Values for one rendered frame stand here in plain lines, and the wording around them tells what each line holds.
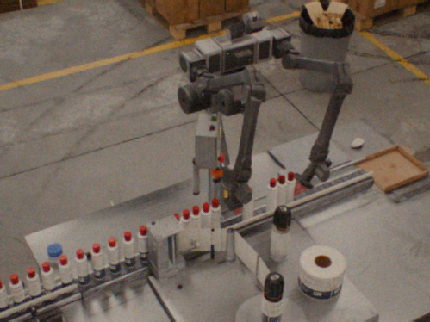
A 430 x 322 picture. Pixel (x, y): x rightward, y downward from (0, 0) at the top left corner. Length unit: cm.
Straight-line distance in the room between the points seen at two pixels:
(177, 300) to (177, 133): 254
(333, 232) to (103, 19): 412
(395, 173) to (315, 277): 109
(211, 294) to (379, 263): 84
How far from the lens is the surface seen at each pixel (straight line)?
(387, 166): 417
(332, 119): 358
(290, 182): 365
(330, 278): 325
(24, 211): 514
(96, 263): 334
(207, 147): 324
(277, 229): 336
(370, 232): 376
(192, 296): 333
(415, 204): 398
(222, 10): 698
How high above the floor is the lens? 342
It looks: 40 degrees down
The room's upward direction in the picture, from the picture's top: 1 degrees clockwise
